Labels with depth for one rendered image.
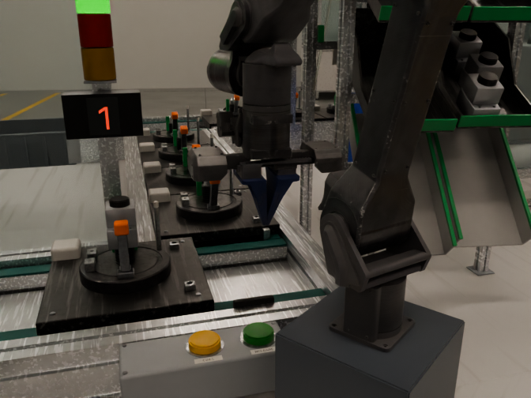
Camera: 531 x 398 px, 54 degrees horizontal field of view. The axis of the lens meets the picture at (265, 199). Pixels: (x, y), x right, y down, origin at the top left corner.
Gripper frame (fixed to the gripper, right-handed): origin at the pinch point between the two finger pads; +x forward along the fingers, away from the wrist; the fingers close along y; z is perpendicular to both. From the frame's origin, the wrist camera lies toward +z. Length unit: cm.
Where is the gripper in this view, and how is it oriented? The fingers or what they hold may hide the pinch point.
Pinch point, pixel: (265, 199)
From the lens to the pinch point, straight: 65.6
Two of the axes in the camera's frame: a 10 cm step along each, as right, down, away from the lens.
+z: -2.6, -3.3, 9.1
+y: -9.6, 0.8, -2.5
